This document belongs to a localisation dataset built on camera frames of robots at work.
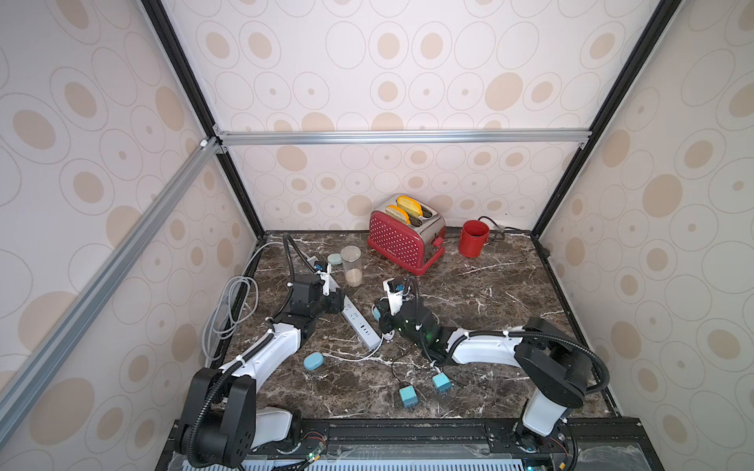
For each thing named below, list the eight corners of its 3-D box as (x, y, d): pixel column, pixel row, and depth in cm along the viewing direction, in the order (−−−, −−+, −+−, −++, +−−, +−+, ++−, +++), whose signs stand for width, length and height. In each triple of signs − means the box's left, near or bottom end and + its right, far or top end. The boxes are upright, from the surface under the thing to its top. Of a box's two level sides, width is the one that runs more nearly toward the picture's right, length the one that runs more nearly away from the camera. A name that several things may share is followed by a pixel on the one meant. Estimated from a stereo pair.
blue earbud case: (304, 370, 87) (302, 367, 85) (306, 354, 90) (305, 351, 88) (323, 370, 87) (321, 367, 85) (325, 354, 90) (324, 351, 88)
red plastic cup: (460, 258, 114) (465, 239, 106) (455, 238, 120) (460, 220, 112) (485, 258, 114) (492, 239, 106) (479, 238, 120) (486, 220, 112)
